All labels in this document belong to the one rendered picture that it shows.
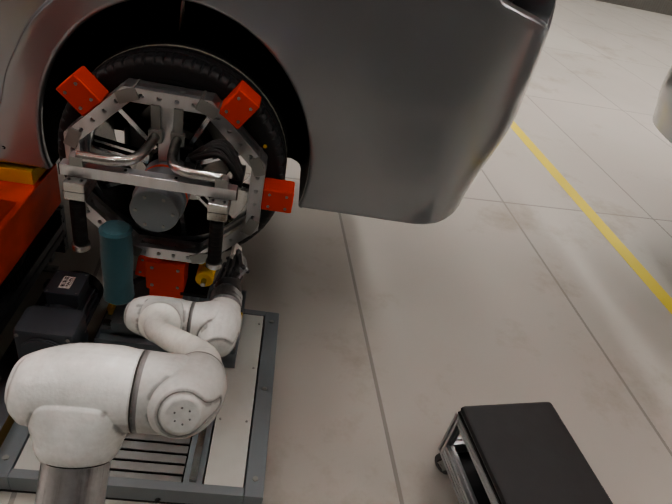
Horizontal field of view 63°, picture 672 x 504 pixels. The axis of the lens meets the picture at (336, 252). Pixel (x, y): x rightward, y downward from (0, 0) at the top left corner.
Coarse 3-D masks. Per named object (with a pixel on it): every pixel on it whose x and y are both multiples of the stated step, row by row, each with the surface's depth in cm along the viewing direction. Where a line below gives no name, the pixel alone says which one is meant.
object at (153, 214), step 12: (156, 168) 149; (168, 168) 149; (144, 192) 140; (156, 192) 140; (168, 192) 142; (180, 192) 146; (132, 204) 142; (144, 204) 142; (156, 204) 142; (168, 204) 142; (180, 204) 146; (132, 216) 144; (144, 216) 144; (156, 216) 144; (168, 216) 144; (180, 216) 150; (156, 228) 147; (168, 228) 147
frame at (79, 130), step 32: (128, 96) 140; (160, 96) 140; (192, 96) 141; (224, 128) 146; (256, 160) 151; (256, 192) 158; (96, 224) 163; (256, 224) 164; (160, 256) 170; (192, 256) 170
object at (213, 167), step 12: (144, 108) 171; (144, 120) 171; (192, 120) 171; (192, 132) 169; (204, 132) 174; (216, 132) 174; (204, 144) 172; (204, 168) 181; (216, 168) 181; (228, 168) 182
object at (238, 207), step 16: (128, 112) 154; (96, 128) 156; (112, 128) 176; (144, 128) 158; (96, 144) 159; (112, 144) 159; (192, 144) 159; (144, 160) 162; (208, 160) 163; (112, 192) 171; (128, 192) 179; (240, 192) 186; (112, 208) 169; (128, 208) 174; (192, 208) 190; (240, 208) 174; (176, 224) 181; (192, 224) 182; (208, 224) 180; (224, 224) 175
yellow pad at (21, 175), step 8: (0, 168) 168; (8, 168) 168; (16, 168) 169; (24, 168) 170; (32, 168) 170; (40, 168) 175; (0, 176) 170; (8, 176) 170; (16, 176) 170; (24, 176) 170; (32, 176) 170; (40, 176) 176; (32, 184) 172
